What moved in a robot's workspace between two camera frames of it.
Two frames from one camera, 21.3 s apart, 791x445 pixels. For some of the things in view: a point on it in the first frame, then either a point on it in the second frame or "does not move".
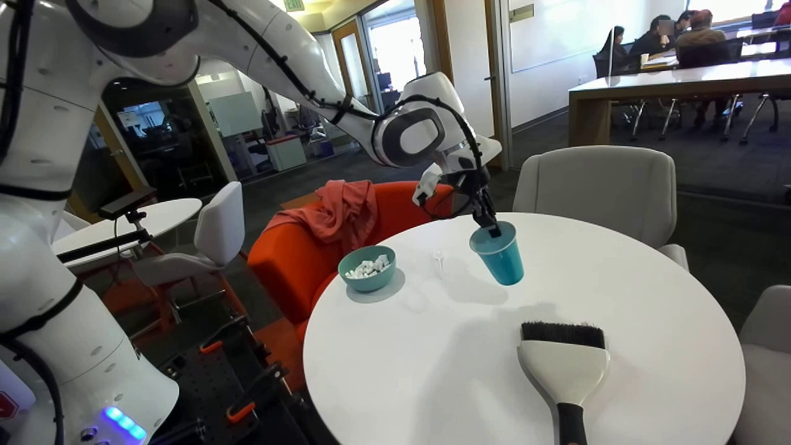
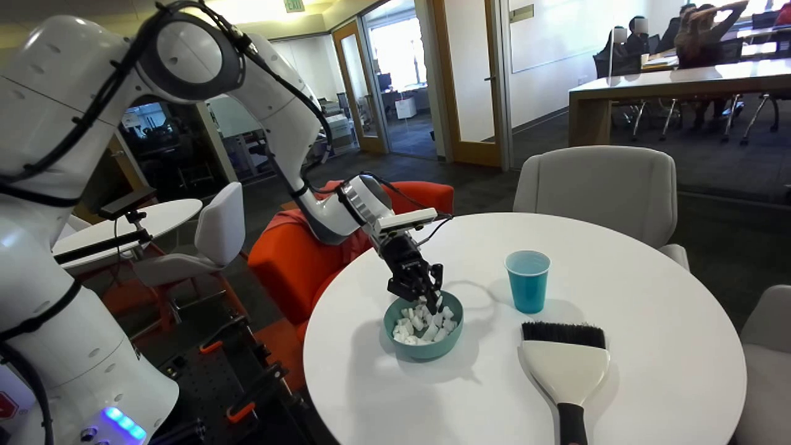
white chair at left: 221,238 does not move
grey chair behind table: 625,189 does not move
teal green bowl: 369,268 → 419,335
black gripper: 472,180 → 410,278
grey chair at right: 766,361 does not move
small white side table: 150,218 does not move
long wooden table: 593,102 does not move
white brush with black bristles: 566,364 does not move
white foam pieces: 369,268 → 419,326
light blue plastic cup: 503,251 → 527,278
